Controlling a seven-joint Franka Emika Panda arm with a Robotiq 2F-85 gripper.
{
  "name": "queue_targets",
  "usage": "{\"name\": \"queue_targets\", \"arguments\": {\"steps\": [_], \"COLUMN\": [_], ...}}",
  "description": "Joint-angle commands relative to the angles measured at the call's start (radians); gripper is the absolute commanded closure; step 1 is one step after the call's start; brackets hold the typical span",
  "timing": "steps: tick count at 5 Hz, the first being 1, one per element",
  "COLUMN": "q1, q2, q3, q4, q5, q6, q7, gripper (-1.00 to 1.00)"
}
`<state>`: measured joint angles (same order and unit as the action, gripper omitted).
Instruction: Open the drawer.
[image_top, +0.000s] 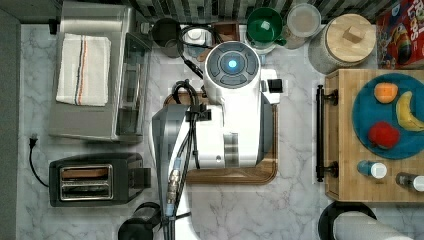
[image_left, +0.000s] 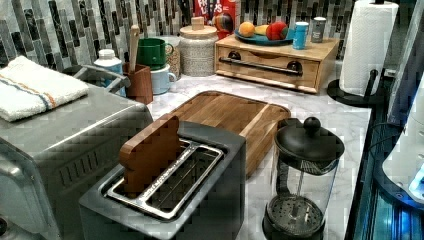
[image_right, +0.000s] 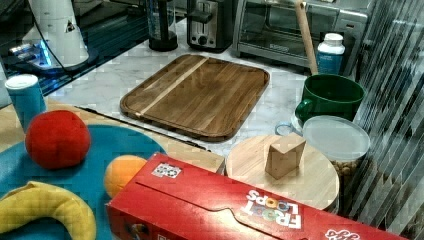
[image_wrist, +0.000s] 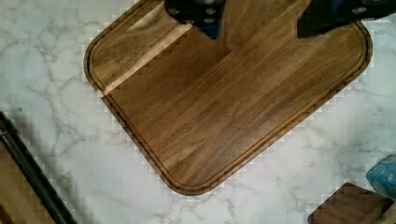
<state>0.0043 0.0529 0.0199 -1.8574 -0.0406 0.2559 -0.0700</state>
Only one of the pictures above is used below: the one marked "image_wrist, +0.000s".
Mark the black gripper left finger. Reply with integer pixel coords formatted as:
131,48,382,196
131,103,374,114
164,0,226,39

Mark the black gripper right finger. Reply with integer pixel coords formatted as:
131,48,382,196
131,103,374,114
297,0,396,38

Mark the light wooden drawer front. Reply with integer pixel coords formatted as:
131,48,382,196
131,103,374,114
0,144,55,224

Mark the large wooden cutting board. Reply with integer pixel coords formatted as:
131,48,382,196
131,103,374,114
84,0,373,195

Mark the blue patterned cloth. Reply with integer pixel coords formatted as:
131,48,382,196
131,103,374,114
366,155,396,200

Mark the small dark wooden block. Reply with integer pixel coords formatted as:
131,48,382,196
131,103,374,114
307,183,394,224

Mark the dark metal drawer handle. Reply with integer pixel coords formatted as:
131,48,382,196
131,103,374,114
0,112,78,224

